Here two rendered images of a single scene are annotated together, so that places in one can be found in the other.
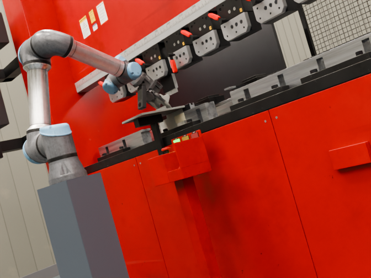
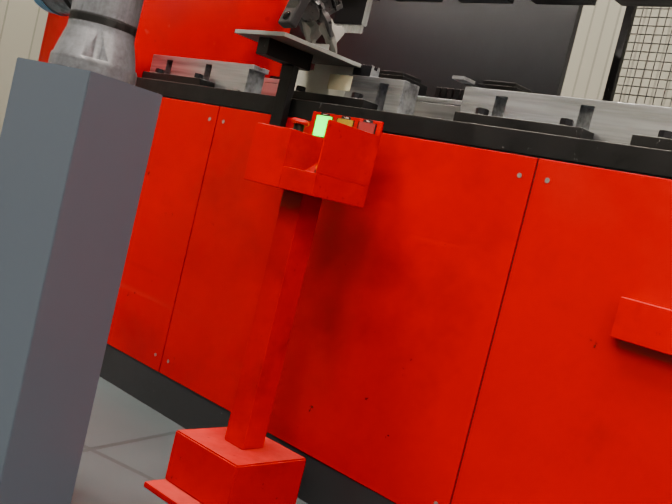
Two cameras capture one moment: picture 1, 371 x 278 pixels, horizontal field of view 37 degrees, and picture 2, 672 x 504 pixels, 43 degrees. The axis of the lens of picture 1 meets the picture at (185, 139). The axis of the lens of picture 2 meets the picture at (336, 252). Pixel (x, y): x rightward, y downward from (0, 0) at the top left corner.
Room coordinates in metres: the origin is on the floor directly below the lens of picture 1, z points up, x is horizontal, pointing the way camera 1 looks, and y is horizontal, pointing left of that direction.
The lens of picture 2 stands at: (0.57, 0.20, 0.67)
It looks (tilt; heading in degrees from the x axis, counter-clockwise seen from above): 4 degrees down; 352
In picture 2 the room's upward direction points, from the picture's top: 14 degrees clockwise
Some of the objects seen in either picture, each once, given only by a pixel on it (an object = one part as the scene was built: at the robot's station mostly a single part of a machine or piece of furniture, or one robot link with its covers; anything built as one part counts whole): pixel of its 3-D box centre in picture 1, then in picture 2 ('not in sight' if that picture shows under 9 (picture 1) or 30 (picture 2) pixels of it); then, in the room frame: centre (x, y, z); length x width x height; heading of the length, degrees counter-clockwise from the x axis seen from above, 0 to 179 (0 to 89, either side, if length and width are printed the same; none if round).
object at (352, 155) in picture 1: (350, 156); (660, 329); (1.86, -0.52, 0.59); 0.15 x 0.02 x 0.07; 39
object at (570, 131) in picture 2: (258, 99); (519, 128); (2.25, -0.34, 0.89); 0.30 x 0.05 x 0.03; 39
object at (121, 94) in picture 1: (120, 85); not in sight; (3.08, 0.27, 1.26); 0.15 x 0.09 x 0.17; 39
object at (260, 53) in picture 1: (213, 87); (404, 66); (3.26, -0.24, 1.12); 1.13 x 0.02 x 0.44; 39
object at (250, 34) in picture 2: (153, 115); (298, 48); (2.66, 0.12, 1.00); 0.26 x 0.18 x 0.01; 129
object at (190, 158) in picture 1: (177, 158); (313, 150); (2.32, 0.05, 0.75); 0.20 x 0.16 x 0.18; 41
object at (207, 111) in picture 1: (187, 121); (348, 95); (2.71, -0.03, 0.92); 0.39 x 0.06 x 0.10; 39
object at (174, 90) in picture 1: (169, 85); (352, 14); (2.76, 0.00, 1.13); 0.10 x 0.02 x 0.10; 39
